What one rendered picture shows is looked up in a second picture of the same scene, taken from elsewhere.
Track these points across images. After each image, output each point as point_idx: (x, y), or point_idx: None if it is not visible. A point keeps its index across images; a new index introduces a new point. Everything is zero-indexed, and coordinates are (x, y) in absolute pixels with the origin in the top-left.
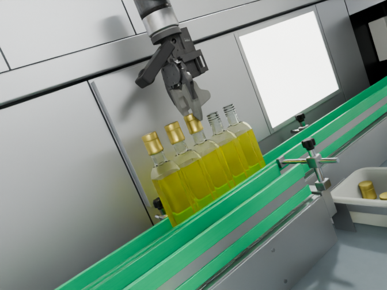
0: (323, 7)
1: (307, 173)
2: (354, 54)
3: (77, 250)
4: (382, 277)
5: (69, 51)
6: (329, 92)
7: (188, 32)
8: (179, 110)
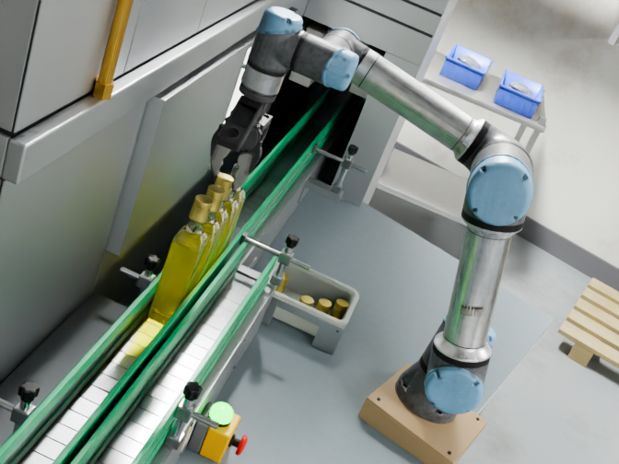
0: (297, 3)
1: None
2: None
3: (54, 298)
4: (301, 375)
5: (158, 52)
6: None
7: None
8: (214, 166)
